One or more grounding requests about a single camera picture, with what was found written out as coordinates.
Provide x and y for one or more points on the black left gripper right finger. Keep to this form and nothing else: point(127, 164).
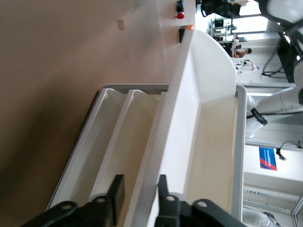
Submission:
point(163, 201)

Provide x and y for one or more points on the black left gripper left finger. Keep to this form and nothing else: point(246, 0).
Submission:
point(118, 196)

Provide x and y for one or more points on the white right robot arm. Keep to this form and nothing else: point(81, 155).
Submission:
point(279, 108)

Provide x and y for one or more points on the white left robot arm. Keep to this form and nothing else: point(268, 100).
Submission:
point(255, 217)

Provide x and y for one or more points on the red push button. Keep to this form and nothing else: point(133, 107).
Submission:
point(180, 14)

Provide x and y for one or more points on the person in background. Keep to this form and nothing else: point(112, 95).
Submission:
point(241, 52)

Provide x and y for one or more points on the orange box with hole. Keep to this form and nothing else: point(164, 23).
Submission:
point(183, 34)

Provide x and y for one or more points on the brown tape mark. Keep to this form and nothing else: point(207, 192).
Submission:
point(120, 24)

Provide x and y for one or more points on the black office chair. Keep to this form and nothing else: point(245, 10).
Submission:
point(220, 8)

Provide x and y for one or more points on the blue wall poster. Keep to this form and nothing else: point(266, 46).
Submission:
point(268, 159)

